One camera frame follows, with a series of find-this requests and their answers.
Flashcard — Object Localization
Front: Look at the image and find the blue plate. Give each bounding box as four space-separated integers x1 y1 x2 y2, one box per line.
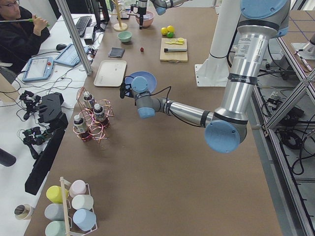
125 71 157 93

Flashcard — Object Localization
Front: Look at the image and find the green lime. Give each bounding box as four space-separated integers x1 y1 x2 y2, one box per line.
166 32 174 38

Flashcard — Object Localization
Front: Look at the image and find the wooden mug tree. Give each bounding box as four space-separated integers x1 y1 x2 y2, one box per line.
111 0 128 32

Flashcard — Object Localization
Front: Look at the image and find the pink cup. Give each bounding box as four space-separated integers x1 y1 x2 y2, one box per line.
69 179 86 198

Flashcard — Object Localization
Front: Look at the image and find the black computer mouse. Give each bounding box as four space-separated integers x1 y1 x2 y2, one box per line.
56 44 67 51

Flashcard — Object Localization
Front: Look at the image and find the pink bowl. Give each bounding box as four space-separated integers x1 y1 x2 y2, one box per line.
142 11 154 28

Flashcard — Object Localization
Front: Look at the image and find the green bowl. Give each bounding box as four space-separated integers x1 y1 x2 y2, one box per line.
118 31 132 43

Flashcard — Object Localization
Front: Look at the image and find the blue cup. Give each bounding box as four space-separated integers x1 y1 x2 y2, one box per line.
73 208 96 231

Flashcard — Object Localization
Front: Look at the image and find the yellow cup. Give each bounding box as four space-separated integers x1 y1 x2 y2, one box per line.
46 185 63 204

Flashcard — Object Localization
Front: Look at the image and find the copper wire bottle rack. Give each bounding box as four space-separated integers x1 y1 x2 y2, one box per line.
72 87 114 143

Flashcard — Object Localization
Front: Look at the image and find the seated person in black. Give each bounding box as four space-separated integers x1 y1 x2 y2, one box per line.
0 0 50 74

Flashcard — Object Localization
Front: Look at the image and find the tape roll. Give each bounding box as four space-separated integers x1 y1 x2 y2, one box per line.
14 204 34 220

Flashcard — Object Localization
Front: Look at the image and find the black keyboard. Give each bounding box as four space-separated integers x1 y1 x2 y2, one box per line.
75 16 92 38

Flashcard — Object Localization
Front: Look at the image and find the top bottle in rack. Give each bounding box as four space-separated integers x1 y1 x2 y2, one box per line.
83 91 95 110

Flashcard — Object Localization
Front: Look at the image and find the white cup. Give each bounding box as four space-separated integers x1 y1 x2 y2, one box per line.
71 195 94 210

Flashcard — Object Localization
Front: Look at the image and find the wooden cutting board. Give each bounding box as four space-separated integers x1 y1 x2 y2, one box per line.
159 38 188 62

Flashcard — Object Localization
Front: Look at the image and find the lower whole lemon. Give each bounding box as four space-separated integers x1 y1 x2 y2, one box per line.
160 28 168 35

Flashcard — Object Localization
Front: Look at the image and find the cream rabbit tray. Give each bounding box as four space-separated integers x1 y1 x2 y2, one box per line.
94 60 127 88

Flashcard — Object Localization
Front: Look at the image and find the mint green cup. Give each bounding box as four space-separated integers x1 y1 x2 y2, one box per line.
45 221 65 236

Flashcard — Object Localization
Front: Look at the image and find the blue teach pendant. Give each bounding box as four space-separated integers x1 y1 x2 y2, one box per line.
22 57 54 82
54 44 81 67

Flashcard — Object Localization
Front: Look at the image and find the bottle in rack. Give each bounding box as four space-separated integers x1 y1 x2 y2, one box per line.
93 103 109 127
83 91 95 110
73 115 91 142

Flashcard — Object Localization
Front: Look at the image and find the yellow plastic knife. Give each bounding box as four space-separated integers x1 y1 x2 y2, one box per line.
164 41 184 45

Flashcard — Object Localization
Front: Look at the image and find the aluminium frame post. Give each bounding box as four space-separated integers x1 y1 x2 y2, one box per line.
56 0 92 76

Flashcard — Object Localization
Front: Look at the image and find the grey cup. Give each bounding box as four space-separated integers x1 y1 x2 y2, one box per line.
44 203 64 221

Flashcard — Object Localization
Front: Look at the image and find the grey folded cloth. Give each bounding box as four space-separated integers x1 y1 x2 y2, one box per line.
108 47 125 58

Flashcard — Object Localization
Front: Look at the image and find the lower right bottle in rack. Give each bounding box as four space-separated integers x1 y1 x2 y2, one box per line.
73 115 91 142

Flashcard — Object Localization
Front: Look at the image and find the lower left bottle in rack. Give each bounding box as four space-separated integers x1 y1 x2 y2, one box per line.
93 103 109 127

